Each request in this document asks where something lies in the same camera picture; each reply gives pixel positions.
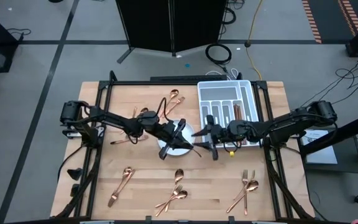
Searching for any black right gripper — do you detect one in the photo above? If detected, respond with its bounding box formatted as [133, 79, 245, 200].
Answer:
[192, 113, 250, 162]

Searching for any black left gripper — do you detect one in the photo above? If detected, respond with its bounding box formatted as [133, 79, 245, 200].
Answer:
[153, 118, 196, 161]

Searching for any white round plate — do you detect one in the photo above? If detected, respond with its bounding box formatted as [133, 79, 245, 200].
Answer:
[157, 119, 196, 157]

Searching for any white cutlery tray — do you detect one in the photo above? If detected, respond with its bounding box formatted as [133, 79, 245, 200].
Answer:
[196, 80, 260, 147]

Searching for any long black bar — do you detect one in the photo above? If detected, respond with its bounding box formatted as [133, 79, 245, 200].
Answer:
[150, 74, 229, 82]

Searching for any white paper sheet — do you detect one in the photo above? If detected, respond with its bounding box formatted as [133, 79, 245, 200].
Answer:
[300, 129, 339, 165]

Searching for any black folding screen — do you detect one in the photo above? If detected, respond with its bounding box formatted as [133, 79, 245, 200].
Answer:
[116, 0, 229, 65]

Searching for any black diagonal beam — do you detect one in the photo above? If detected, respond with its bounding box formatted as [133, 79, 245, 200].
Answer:
[299, 109, 358, 164]

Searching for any white cable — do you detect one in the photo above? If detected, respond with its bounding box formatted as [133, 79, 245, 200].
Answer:
[206, 67, 239, 80]

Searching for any coiled black cable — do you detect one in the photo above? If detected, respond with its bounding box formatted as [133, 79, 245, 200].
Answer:
[205, 43, 232, 65]

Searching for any yellow floor cable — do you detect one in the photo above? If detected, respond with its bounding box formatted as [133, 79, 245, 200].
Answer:
[245, 0, 264, 81]

